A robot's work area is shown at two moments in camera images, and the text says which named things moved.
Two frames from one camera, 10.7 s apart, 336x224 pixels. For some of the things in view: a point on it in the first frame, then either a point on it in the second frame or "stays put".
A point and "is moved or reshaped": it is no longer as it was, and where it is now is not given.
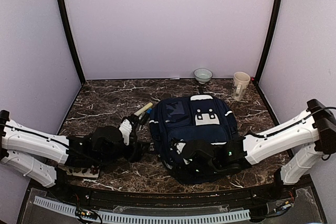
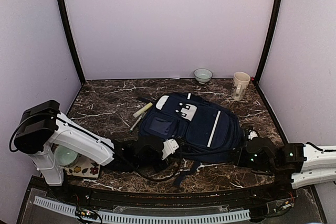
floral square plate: (92, 172) stays put
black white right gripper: (181, 172) → (240, 160)
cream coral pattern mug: (241, 81) stays put
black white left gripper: (135, 152) → (159, 167)
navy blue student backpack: (198, 117) is moved or reshaped
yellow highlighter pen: (144, 108) stays put
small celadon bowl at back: (202, 75) stays put
